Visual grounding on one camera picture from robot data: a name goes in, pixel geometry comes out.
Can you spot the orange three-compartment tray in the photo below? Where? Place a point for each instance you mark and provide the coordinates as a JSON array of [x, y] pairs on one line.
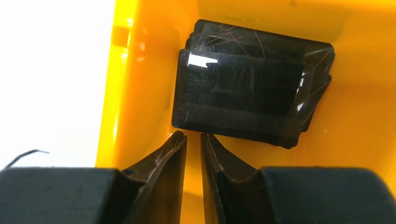
[[353, 126]]

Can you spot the black credit card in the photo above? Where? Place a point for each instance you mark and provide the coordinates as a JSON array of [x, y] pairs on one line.
[[224, 38]]

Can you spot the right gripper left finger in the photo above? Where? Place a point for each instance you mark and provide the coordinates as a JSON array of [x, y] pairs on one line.
[[148, 192]]

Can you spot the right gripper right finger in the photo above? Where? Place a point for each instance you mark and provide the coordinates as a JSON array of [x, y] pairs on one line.
[[236, 193]]

